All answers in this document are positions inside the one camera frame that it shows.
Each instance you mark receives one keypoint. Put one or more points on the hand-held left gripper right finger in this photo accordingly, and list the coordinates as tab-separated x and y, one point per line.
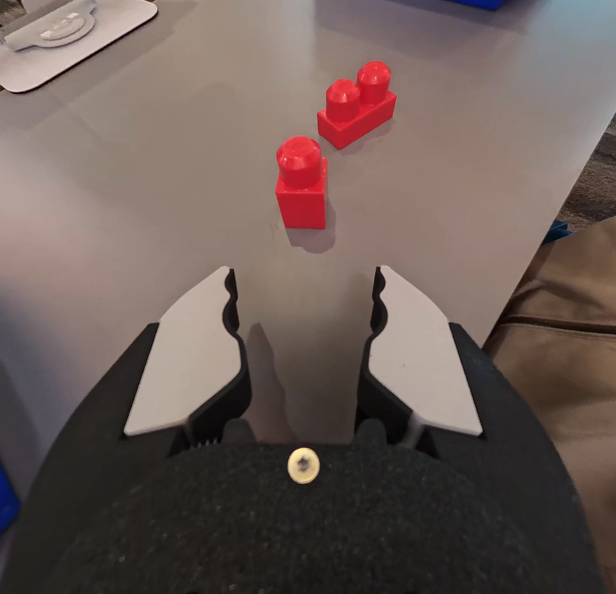
423	363

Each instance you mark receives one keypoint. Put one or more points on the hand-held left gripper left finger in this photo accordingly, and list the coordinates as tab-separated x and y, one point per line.
187	358

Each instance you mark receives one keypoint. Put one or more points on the red single-stud block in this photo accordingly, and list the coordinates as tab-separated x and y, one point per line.
301	199

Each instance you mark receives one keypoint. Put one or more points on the red two-stud block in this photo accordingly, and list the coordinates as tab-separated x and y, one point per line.
356	122

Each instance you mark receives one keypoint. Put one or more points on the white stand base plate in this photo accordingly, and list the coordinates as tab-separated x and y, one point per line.
110	31

